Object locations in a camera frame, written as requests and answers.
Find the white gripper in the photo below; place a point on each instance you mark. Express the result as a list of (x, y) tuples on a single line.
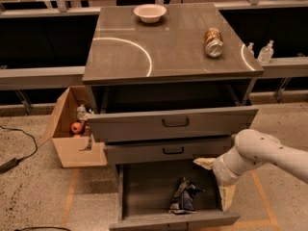
[(221, 172)]

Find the grey drawer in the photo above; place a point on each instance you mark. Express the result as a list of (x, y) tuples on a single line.
[(146, 191), (166, 150), (173, 124)]

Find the cardboard box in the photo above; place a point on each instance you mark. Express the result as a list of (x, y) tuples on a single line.
[(73, 151)]

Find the clear pump bottle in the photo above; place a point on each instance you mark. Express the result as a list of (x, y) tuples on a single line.
[(266, 53)]

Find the grey drawer cabinet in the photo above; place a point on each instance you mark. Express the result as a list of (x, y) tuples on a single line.
[(125, 50)]

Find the blue chip bag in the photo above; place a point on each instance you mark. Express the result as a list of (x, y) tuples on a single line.
[(182, 201)]

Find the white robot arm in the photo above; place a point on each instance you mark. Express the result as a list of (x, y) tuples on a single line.
[(252, 149)]

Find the middle grey drawer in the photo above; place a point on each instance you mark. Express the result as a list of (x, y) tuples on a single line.
[(166, 150)]

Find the top grey drawer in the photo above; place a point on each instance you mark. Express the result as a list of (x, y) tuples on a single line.
[(173, 124)]

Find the red apple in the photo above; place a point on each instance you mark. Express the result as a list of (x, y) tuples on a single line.
[(77, 128)]

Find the bottom grey drawer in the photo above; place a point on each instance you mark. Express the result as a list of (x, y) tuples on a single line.
[(146, 191)]

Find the white bowl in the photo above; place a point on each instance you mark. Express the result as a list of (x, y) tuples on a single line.
[(150, 13)]

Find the brown jar with silver lid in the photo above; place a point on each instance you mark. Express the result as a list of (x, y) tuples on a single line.
[(213, 43)]

